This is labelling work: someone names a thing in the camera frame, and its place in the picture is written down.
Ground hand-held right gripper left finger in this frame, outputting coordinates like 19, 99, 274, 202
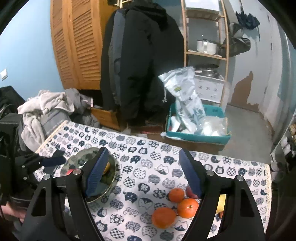
22, 147, 110, 241

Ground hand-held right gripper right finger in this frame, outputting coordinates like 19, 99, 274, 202
179, 148, 266, 241

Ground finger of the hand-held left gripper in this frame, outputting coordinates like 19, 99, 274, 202
23, 149, 67, 172

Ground red apple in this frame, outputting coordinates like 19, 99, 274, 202
186, 185, 199, 200

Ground large orange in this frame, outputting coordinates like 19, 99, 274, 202
151, 207, 176, 229

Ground person's left hand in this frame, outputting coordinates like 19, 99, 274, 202
0, 205, 26, 222

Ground cardboard box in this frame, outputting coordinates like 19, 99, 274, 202
148, 133, 228, 154

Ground small orange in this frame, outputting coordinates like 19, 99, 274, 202
168, 188, 185, 203

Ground teal box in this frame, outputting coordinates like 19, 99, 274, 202
161, 103, 232, 145

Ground medium orange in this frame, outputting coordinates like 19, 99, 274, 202
177, 198, 200, 219

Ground cat print tablecloth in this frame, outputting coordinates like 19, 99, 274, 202
35, 120, 272, 241

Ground pale yellow fruit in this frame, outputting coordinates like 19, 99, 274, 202
216, 194, 226, 214

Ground black bag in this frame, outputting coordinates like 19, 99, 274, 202
0, 86, 26, 114

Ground pile of grey clothes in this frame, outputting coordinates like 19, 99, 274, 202
17, 90, 67, 144

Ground clear plastic bag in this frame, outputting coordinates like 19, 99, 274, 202
195, 115, 228, 137

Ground wooden drawer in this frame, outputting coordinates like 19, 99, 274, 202
90, 107, 121, 130

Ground grey garment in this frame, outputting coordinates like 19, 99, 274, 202
65, 89, 101, 128

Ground white patterned storage box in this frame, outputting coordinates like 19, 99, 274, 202
194, 77, 225, 103

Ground white printed plastic bag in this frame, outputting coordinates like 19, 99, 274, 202
158, 66, 206, 131

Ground white shoe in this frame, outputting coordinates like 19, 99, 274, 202
271, 162, 284, 183
281, 137, 292, 151

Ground white shoe rack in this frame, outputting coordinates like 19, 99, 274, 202
269, 111, 296, 183

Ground metal steamer pot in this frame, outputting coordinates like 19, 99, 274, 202
193, 64, 220, 76

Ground wooden louvered wardrobe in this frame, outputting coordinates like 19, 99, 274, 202
50, 0, 119, 91

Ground wooden shelf rack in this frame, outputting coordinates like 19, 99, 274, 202
180, 0, 230, 109

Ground black jacket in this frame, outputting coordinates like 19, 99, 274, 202
100, 2, 185, 127

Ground pale blue door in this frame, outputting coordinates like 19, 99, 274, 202
259, 9, 294, 144

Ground white cooking pot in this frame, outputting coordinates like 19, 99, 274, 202
196, 39, 219, 55

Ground olive hanging bag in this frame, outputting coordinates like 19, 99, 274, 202
220, 23, 251, 57

